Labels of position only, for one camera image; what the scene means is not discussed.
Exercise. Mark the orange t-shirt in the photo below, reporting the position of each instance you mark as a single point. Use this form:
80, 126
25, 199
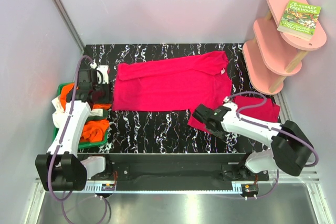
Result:
93, 131

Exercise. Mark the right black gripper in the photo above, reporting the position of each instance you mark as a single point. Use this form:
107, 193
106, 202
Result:
220, 134

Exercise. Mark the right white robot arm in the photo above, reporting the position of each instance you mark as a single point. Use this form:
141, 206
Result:
289, 148

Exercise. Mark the green storey treehouse book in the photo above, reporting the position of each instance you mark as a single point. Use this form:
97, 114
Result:
299, 20

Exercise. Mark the magenta t-shirt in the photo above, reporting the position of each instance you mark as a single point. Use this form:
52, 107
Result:
172, 84

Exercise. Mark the pink three-tier shelf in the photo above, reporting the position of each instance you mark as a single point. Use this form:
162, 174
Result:
272, 56

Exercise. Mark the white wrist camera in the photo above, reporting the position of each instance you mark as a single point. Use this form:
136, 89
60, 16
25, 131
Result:
227, 100
103, 72

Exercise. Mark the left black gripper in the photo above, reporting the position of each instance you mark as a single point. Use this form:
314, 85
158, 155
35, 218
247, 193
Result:
107, 99

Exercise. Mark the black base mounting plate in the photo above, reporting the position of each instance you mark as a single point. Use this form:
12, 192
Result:
173, 171

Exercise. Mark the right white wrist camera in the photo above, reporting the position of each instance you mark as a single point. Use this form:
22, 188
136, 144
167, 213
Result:
227, 100

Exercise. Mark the folded dark pink t-shirt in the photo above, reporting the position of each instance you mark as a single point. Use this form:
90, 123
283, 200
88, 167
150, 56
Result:
267, 112

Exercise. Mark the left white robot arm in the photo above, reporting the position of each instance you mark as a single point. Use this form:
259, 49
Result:
60, 169

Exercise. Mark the aluminium rail frame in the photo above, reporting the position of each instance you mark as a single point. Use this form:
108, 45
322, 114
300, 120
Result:
193, 185

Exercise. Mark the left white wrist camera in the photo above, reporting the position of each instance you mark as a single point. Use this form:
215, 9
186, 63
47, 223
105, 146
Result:
103, 72

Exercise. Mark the green plastic basket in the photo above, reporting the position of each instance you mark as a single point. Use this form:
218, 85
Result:
87, 145

